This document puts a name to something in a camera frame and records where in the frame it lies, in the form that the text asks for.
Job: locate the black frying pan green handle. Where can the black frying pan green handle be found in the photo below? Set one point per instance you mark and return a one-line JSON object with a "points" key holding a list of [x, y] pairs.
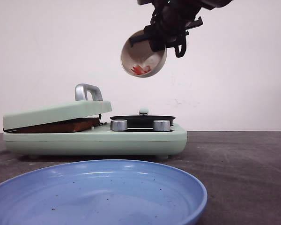
{"points": [[143, 119]]}

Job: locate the toast slice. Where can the toast slice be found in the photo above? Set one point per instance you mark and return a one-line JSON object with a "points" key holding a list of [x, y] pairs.
{"points": [[66, 126]]}

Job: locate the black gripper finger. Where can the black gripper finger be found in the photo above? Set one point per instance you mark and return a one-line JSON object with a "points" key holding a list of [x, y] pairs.
{"points": [[147, 34], [157, 43]]}

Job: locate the silver control knob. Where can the silver control knob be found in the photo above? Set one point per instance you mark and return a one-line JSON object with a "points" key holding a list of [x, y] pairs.
{"points": [[119, 125], [161, 125]]}

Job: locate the blue plate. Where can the blue plate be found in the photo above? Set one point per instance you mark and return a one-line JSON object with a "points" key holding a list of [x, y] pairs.
{"points": [[103, 192]]}

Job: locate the pink cooked shrimp pile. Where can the pink cooked shrimp pile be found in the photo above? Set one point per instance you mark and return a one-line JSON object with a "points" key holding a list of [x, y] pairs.
{"points": [[139, 70]]}

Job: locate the silver right control knob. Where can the silver right control knob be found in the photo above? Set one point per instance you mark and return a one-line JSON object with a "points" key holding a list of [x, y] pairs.
{"points": [[161, 125]]}

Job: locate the silver left control knob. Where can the silver left control knob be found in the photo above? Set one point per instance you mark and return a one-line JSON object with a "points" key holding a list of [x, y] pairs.
{"points": [[119, 125]]}

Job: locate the beige ribbed bowl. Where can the beige ribbed bowl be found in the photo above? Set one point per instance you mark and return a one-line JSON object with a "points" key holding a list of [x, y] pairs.
{"points": [[142, 55]]}

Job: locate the mint green breakfast maker base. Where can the mint green breakfast maker base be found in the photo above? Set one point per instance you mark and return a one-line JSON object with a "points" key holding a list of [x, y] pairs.
{"points": [[99, 141]]}

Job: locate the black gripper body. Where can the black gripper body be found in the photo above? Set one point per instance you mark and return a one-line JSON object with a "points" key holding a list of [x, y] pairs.
{"points": [[173, 18]]}

